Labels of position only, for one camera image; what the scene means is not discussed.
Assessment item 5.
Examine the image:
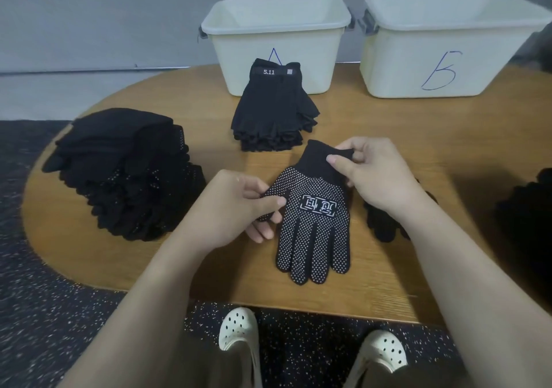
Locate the person's right hand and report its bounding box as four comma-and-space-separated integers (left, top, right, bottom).
326, 137, 428, 225

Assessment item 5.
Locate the person's left hand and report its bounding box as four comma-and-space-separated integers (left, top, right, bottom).
177, 170, 288, 259

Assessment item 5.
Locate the black strapped glove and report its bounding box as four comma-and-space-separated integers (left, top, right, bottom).
230, 58, 320, 152

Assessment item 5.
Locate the white plastic bin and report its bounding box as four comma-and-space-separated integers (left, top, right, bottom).
198, 0, 355, 97
359, 0, 552, 99

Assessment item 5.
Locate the pile of black gloves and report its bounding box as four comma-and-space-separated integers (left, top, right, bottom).
41, 107, 208, 242

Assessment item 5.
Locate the stack of black gloves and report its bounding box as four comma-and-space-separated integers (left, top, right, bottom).
41, 107, 208, 242

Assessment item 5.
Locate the person's right forearm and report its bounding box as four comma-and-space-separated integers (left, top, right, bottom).
397, 194, 552, 388

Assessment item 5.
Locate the person's left forearm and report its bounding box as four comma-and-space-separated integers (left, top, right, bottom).
60, 232, 217, 388

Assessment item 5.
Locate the person's left white shoe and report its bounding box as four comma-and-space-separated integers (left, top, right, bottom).
217, 306, 262, 388

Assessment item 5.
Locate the person's white shoe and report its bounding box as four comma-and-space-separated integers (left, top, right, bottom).
217, 306, 262, 388
343, 329, 409, 388

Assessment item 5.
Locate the person's left leg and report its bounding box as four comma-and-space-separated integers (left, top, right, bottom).
164, 332, 251, 388

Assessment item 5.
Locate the person's right white shoe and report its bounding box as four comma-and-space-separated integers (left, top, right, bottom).
343, 329, 409, 388

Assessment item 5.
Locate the grey wall pipe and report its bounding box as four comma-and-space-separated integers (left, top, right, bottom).
0, 66, 204, 76

